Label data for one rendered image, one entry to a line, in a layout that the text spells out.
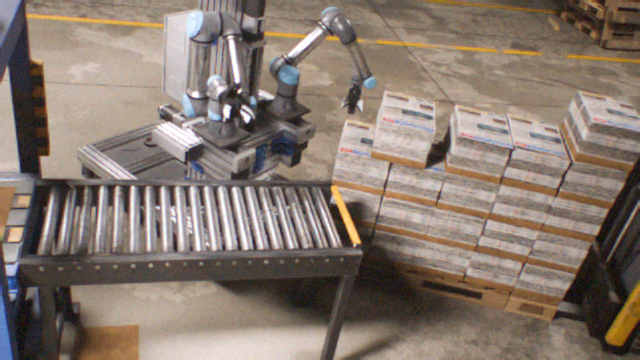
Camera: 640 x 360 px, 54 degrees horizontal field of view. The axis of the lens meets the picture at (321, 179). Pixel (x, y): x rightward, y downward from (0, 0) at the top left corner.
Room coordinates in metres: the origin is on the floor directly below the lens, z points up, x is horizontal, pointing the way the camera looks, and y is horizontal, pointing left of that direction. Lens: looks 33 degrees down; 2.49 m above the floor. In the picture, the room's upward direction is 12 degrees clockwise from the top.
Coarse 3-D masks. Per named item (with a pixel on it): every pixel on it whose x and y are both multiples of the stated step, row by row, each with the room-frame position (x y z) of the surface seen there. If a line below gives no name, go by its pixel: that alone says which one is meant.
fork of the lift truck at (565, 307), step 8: (424, 280) 2.84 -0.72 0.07; (440, 288) 2.84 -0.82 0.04; (448, 288) 2.83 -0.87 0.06; (456, 288) 2.83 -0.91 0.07; (464, 288) 2.84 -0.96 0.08; (472, 296) 2.83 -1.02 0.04; (480, 296) 2.83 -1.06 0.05; (560, 304) 2.87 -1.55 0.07; (568, 304) 2.89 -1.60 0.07; (560, 312) 2.81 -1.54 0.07; (568, 312) 2.82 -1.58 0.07; (576, 312) 2.83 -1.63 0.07; (584, 312) 2.85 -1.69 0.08; (584, 320) 2.81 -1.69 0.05
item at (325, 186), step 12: (48, 180) 2.14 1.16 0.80; (60, 180) 2.15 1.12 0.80; (72, 180) 2.17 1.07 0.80; (84, 180) 2.19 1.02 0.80; (96, 180) 2.21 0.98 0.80; (108, 180) 2.22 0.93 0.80; (120, 180) 2.24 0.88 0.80; (132, 180) 2.26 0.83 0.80; (144, 180) 2.28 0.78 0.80; (156, 180) 2.30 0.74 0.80; (168, 180) 2.31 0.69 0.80; (180, 180) 2.33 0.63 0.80; (192, 180) 2.35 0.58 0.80; (204, 180) 2.37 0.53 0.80; (216, 180) 2.39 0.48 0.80; (228, 180) 2.41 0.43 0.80; (240, 180) 2.43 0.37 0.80; (48, 192) 2.11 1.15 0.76; (96, 192) 2.17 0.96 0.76; (156, 192) 2.26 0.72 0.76; (216, 192) 2.35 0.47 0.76; (228, 192) 2.37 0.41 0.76; (324, 192) 2.53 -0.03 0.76; (60, 204) 2.12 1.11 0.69; (156, 204) 2.26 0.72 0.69; (216, 204) 2.35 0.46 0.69; (288, 204) 2.47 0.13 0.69; (300, 204) 2.49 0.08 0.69
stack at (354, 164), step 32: (352, 128) 3.11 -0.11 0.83; (352, 160) 2.84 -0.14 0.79; (352, 192) 2.83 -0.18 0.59; (416, 192) 2.83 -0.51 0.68; (448, 192) 2.83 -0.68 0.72; (480, 192) 2.83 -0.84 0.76; (512, 192) 2.82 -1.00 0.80; (384, 224) 2.83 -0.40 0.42; (416, 224) 2.83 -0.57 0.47; (448, 224) 2.82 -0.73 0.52; (480, 224) 2.81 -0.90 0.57; (384, 256) 2.83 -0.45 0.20; (416, 256) 2.83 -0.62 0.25; (448, 256) 2.82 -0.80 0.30; (480, 256) 2.82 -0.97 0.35; (416, 288) 2.82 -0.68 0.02; (480, 288) 2.81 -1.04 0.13
